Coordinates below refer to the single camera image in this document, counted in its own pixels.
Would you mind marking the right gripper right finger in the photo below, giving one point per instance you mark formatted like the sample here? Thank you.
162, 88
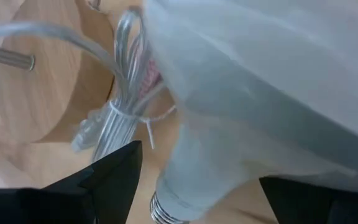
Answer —
328, 208

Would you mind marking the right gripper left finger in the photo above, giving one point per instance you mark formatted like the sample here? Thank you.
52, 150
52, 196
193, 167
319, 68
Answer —
104, 193

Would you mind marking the lamp with round wooden base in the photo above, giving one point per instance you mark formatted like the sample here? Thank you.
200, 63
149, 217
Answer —
42, 99

